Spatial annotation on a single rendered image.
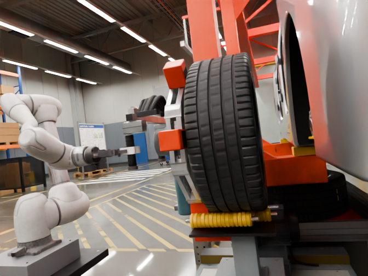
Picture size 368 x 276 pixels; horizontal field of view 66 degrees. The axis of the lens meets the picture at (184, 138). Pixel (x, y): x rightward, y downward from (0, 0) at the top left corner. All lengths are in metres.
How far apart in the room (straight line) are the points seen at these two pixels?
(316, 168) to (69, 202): 1.38
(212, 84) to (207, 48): 0.86
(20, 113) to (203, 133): 1.04
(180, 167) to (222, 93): 0.30
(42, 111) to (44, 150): 0.60
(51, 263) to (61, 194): 0.35
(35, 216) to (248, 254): 1.02
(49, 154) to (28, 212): 0.43
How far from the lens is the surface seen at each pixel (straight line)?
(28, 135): 1.24
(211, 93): 0.98
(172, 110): 1.04
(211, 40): 1.86
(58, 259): 1.61
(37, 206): 1.61
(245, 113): 0.93
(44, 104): 1.83
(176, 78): 1.12
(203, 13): 1.93
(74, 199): 1.71
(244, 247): 1.30
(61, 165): 1.34
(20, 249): 1.63
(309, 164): 1.76
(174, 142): 0.94
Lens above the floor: 0.84
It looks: 1 degrees up
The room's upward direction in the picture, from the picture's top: 7 degrees counter-clockwise
